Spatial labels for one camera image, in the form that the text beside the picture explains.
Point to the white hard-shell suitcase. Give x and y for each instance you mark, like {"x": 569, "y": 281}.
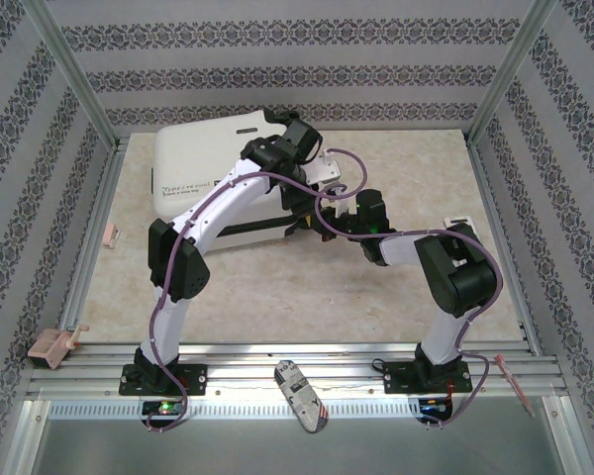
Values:
{"x": 193, "y": 153}

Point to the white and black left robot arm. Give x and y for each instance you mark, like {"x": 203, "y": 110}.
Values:
{"x": 213, "y": 208}

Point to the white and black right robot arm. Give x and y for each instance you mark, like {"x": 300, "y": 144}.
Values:
{"x": 445, "y": 336}

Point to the white calculator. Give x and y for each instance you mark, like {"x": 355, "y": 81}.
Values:
{"x": 458, "y": 219}

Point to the newspaper print pencil case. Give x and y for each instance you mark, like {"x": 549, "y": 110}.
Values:
{"x": 299, "y": 396}

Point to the right controller board with LED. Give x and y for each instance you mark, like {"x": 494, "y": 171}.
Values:
{"x": 434, "y": 407}

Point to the controller board with led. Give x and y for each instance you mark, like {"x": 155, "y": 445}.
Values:
{"x": 434, "y": 407}
{"x": 164, "y": 408}

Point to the small pink eraser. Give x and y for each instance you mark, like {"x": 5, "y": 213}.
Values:
{"x": 110, "y": 235}

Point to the slotted metal strip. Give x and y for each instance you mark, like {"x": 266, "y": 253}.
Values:
{"x": 237, "y": 409}

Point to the red pen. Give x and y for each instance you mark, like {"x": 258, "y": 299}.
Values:
{"x": 514, "y": 383}

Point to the grey metal panel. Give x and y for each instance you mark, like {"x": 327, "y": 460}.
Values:
{"x": 297, "y": 455}

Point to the left controller board with LED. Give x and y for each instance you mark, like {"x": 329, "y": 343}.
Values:
{"x": 164, "y": 408}

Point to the pink pencil sharpener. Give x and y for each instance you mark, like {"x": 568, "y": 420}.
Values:
{"x": 44, "y": 346}

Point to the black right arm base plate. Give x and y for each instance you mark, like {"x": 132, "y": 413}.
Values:
{"x": 401, "y": 381}

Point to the aluminium side rail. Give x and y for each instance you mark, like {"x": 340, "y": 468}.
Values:
{"x": 479, "y": 163}
{"x": 104, "y": 198}

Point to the aluminium front rail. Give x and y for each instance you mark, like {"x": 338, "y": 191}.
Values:
{"x": 247, "y": 376}

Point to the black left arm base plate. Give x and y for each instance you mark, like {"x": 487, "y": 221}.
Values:
{"x": 195, "y": 380}

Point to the aluminium frame post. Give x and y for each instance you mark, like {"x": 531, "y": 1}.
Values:
{"x": 79, "y": 79}
{"x": 508, "y": 74}

